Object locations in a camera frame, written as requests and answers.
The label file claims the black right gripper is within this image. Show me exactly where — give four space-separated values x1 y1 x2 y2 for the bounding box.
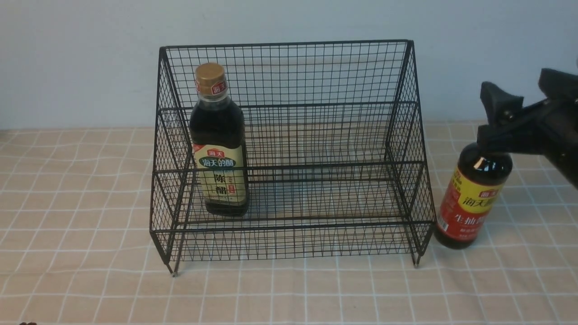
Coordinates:
477 68 578 188

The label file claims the soy sauce bottle red cap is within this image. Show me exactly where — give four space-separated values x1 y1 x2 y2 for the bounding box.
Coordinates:
434 143 513 250

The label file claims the vinegar bottle gold cap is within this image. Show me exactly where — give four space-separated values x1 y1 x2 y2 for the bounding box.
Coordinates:
189 62 249 217

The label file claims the beige checkered tablecloth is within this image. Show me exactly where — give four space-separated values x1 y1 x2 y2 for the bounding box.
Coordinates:
0 128 577 325

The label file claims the black wire mesh shelf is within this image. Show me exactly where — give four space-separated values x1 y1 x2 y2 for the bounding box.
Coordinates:
150 39 436 276

